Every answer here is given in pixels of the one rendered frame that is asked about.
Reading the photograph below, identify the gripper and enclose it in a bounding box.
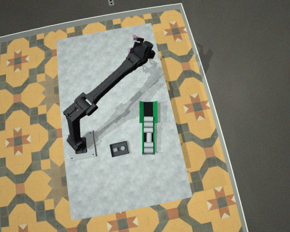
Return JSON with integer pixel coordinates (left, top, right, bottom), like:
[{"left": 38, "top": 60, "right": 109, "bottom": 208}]
[{"left": 128, "top": 34, "right": 144, "bottom": 54}]

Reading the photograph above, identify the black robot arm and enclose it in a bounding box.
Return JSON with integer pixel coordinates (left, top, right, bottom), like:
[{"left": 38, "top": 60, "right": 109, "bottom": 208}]
[{"left": 63, "top": 41, "right": 155, "bottom": 154}]

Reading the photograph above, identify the white cylinder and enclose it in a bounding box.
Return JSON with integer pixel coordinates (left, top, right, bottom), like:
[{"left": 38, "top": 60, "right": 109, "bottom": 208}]
[
  {"left": 144, "top": 116, "right": 153, "bottom": 122},
  {"left": 144, "top": 147, "right": 153, "bottom": 153},
  {"left": 144, "top": 142, "right": 153, "bottom": 147}
]

